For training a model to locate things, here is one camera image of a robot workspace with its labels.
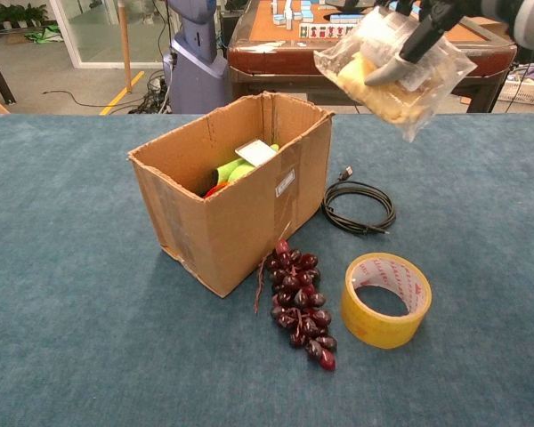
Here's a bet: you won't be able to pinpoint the white plastic basket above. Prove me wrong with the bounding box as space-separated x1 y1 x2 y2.
498 73 534 108

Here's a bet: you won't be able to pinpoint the long black floor cable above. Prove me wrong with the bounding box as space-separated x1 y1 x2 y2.
42 88 161 110

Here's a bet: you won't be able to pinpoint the row of potted plants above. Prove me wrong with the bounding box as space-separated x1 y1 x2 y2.
0 3 50 30

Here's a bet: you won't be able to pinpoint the green foam pieces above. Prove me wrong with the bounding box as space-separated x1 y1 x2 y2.
213 144 280 188

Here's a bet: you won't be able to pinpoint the row of face-up mahjong tiles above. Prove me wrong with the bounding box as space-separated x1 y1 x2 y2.
298 24 361 39

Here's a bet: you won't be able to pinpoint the yellow packing tape roll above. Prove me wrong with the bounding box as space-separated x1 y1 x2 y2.
341 252 433 350

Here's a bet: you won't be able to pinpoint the dark red grape bunch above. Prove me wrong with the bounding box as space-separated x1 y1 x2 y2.
253 239 338 373

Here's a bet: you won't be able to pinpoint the white framed glass partition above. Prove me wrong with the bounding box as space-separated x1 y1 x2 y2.
48 0 170 70

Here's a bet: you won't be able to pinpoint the cardboard box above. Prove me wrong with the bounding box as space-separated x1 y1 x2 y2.
127 91 335 298

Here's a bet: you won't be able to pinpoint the black USB cable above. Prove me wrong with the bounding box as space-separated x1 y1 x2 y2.
321 166 397 236

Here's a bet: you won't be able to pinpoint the teal fabric table mat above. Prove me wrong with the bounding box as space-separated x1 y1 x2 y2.
0 113 534 427

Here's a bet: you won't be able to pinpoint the tangle of black floor cables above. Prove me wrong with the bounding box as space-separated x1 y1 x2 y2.
128 68 173 115

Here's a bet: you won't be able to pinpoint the brown mahjong table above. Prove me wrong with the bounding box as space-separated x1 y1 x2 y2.
226 0 517 115

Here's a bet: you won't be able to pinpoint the clear bag of yellow snacks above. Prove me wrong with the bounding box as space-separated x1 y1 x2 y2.
313 6 478 143

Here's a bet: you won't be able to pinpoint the green and white packet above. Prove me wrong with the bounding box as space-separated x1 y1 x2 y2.
24 25 66 44

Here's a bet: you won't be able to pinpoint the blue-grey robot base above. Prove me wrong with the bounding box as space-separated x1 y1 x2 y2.
162 0 231 115

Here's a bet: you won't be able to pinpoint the wooden easel frame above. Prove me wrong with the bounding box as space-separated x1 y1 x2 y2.
117 0 134 94

